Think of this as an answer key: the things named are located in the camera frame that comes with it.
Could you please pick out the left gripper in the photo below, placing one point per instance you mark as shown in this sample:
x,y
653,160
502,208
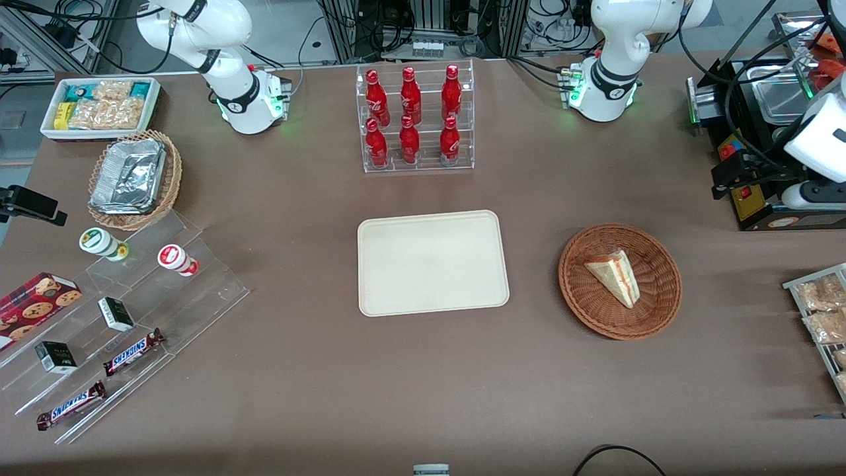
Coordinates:
x,y
769,168

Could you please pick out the triangular sandwich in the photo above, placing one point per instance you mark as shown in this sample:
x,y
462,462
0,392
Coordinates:
x,y
616,276

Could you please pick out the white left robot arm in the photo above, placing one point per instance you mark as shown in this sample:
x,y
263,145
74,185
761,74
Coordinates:
x,y
611,73

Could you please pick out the brown round wicker basket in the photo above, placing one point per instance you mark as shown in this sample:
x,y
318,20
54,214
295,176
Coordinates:
x,y
651,297

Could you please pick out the cream plastic tray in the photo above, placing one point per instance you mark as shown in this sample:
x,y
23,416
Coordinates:
x,y
433,262

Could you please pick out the light oval wicker basket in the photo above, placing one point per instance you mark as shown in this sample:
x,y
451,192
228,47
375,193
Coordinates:
x,y
173,178

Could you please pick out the black food warmer machine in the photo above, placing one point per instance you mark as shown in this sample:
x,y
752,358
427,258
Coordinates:
x,y
753,205

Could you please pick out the stainless steel pan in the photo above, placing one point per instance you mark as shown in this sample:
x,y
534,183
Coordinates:
x,y
780,99

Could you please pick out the clear fried snack bag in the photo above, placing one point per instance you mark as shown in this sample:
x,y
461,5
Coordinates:
x,y
823,294
827,326

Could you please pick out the clear acrylic bottle rack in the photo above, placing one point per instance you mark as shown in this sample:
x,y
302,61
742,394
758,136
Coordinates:
x,y
462,142

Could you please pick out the red cola bottle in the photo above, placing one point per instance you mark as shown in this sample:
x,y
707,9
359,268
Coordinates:
x,y
409,142
376,99
449,142
451,92
410,96
376,145

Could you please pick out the white power strip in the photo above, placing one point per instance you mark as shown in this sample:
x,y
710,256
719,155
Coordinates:
x,y
428,47

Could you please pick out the small grey box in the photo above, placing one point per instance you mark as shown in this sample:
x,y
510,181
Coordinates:
x,y
431,470

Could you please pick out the clear acrylic stepped display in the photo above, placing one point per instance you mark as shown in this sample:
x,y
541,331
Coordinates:
x,y
198,291

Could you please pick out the red lid yogurt cup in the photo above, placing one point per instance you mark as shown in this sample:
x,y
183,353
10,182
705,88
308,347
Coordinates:
x,y
176,258

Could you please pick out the aluminium foil container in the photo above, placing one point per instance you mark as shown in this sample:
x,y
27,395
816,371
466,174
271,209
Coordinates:
x,y
129,177

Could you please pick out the snickers chocolate bar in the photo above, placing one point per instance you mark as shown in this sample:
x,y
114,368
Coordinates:
x,y
71,404
132,352

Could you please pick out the clear rice cracker bag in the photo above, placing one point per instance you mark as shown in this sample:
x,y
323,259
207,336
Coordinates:
x,y
109,114
114,89

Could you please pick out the small black carton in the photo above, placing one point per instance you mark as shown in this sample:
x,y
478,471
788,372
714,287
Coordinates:
x,y
116,313
55,357

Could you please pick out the green lid yogurt cup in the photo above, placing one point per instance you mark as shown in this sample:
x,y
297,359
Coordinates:
x,y
100,242

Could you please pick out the teal snack packet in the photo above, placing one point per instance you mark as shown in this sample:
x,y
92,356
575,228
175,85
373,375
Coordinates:
x,y
76,92

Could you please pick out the yellow snack packet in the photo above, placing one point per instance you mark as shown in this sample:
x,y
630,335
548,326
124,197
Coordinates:
x,y
63,116

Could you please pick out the white rectangular snack bin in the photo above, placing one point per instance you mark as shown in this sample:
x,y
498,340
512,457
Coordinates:
x,y
49,132

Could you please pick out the black clamp device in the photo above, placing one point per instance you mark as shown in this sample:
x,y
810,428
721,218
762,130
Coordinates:
x,y
30,203

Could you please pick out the red chocolate cookie box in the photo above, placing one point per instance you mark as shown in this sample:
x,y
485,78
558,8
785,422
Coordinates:
x,y
33,307

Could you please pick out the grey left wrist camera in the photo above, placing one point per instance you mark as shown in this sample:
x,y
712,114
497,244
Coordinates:
x,y
814,195

